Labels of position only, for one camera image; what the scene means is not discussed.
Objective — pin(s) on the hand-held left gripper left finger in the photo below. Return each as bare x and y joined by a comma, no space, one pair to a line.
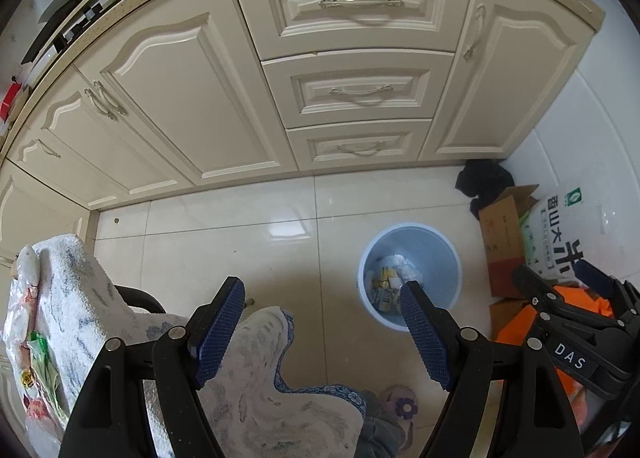
217,333

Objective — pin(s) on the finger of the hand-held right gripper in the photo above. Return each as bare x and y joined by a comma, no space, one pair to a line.
545,300
597,283

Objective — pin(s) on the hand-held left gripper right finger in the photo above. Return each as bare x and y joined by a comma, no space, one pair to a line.
425,333

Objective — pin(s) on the pile of snack wrappers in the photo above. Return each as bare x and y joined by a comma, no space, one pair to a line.
390,283

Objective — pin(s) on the blue plastic trash bin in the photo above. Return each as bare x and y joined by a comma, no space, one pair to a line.
440,263

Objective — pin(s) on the flat brown cardboard box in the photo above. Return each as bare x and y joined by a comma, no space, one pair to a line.
505,310

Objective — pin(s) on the orange plastic bag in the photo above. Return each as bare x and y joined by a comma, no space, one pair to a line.
510,330

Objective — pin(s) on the floral tablecloth with blue trim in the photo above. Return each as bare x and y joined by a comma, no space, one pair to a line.
250,388

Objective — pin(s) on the white rice bag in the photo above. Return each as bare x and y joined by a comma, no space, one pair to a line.
555,228

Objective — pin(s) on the tall brown cardboard box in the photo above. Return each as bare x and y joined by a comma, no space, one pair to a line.
502,238

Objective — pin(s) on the pink slipper with purple flower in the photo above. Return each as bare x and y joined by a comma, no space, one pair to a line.
400,405

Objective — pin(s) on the person's grey trouser leg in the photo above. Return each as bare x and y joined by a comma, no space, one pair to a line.
380,430

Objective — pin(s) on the black cloth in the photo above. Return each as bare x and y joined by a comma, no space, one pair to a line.
482,180

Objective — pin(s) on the green snack packet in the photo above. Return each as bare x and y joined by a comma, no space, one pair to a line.
42,363

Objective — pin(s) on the clear plastic bag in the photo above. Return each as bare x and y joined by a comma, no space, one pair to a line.
20,333

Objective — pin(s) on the small cream cabinet drawer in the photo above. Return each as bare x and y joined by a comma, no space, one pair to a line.
357,145

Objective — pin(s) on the white oval object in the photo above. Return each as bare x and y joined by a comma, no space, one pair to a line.
26,265

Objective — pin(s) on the cream cabinet door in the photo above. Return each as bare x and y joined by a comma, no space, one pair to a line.
510,67
90,147
35,208
185,87

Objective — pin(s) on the cream kitchen cabinet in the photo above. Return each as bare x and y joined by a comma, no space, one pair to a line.
250,87

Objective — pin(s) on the medium cream cabinet drawer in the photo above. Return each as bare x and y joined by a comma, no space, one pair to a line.
357,87

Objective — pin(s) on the red box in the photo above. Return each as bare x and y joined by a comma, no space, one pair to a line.
10,98

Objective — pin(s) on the large cream cabinet drawer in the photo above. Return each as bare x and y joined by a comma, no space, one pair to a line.
350,12

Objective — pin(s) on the black gas stove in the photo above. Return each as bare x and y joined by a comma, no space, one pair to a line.
90,12

